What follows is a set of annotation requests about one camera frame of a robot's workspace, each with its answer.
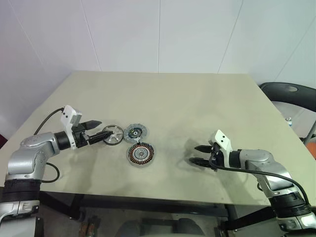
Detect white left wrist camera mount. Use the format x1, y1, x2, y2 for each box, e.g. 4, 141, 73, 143
60, 105, 83, 150

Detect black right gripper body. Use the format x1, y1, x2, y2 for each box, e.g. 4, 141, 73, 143
209, 143, 224, 172

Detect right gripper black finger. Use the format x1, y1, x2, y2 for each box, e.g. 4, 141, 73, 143
189, 157, 212, 169
194, 145, 213, 154

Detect black plastic chair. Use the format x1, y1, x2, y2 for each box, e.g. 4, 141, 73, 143
259, 82, 316, 149

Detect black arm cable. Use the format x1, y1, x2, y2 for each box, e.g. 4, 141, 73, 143
208, 148, 311, 207
33, 108, 65, 183

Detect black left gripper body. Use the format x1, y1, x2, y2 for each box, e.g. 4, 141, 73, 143
73, 123, 91, 149

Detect grey stator housing copper coils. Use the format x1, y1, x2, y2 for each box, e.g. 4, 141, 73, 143
126, 142, 157, 168

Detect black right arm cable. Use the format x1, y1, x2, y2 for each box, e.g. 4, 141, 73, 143
208, 148, 311, 207

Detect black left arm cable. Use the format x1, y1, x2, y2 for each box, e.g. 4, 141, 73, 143
33, 108, 65, 183

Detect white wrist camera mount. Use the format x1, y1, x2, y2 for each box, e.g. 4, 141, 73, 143
208, 129, 233, 169
60, 105, 83, 150

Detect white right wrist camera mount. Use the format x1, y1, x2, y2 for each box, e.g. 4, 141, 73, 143
208, 129, 233, 169

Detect rusty brown foot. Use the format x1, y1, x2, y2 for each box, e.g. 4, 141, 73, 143
80, 216, 99, 237

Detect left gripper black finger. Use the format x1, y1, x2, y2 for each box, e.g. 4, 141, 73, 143
87, 131, 113, 145
83, 120, 102, 130

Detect orange seat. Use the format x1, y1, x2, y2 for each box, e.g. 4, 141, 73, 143
306, 142, 316, 158

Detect silver spoked rotor black ring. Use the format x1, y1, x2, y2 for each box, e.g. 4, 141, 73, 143
102, 124, 123, 147

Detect grey motor rotor disc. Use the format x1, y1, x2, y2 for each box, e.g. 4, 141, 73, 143
123, 122, 150, 144

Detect black table frame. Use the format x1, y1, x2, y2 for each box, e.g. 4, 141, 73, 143
39, 191, 275, 233

